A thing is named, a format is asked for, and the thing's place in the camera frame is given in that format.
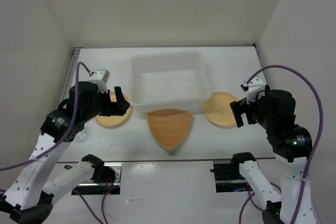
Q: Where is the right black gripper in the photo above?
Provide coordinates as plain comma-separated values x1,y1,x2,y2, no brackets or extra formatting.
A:
229,87,275,128

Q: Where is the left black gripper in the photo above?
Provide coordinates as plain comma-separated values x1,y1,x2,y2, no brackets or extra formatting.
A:
84,86,131,121

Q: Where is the tan round plate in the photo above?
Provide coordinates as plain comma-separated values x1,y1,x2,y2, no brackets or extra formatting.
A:
94,106,132,127
203,92,238,127

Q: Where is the woven bamboo triangular basket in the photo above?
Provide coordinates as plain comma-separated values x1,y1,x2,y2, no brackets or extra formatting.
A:
146,109,193,150

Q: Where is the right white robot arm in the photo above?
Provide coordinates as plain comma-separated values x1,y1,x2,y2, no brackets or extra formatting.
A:
230,86,317,223

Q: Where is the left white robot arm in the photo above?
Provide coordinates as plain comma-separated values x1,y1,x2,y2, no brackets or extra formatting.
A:
1,81,130,223

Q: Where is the clear plastic bin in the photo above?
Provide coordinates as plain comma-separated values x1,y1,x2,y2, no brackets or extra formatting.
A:
128,51,212,114

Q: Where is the clear glass cup front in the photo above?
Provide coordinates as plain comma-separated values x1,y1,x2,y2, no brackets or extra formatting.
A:
75,129,86,142

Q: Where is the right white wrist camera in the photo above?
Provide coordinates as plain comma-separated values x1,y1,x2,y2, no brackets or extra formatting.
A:
240,75,266,104

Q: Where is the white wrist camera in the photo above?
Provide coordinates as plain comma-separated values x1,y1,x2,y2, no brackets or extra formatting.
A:
88,69,110,93
240,75,266,104

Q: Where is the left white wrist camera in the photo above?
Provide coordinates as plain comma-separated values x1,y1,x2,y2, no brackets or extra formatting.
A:
88,69,110,93

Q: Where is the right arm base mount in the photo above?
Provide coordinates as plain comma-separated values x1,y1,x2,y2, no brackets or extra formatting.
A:
210,159,250,193

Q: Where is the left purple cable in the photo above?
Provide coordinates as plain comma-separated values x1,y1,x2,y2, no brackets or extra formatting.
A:
0,61,109,224

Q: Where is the purple cable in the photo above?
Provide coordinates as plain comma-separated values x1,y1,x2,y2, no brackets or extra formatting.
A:
0,61,109,224
238,65,324,224

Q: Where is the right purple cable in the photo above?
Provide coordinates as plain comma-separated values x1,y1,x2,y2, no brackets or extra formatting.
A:
238,65,324,224

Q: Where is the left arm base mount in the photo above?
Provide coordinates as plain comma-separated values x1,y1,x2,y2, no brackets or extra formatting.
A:
71,162,122,195

